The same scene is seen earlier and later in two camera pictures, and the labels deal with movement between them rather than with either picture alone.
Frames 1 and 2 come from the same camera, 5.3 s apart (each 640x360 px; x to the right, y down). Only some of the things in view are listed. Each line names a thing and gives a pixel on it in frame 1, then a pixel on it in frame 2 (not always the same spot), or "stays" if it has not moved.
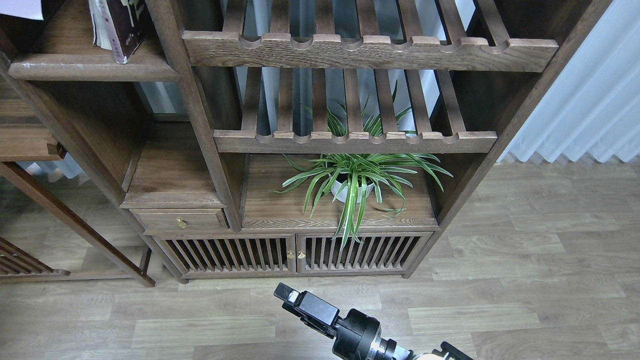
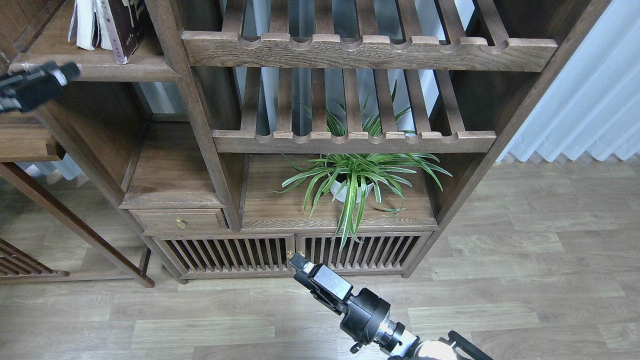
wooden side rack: x=23 y=138 stays
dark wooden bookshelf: x=287 y=140 stays
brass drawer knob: x=181 y=222 stays
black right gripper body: x=358 y=337 -> x=366 y=321
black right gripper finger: x=313 y=310 -> x=328 y=287
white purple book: x=28 y=9 -> x=80 y=32
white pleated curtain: x=593 y=106 stays
